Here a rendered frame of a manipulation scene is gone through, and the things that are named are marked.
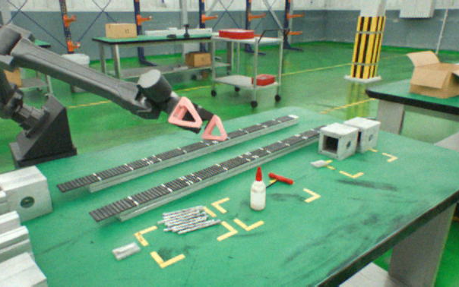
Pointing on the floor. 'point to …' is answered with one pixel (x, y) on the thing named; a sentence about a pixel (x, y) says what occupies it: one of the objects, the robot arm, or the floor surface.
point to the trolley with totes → (257, 83)
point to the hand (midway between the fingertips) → (211, 130)
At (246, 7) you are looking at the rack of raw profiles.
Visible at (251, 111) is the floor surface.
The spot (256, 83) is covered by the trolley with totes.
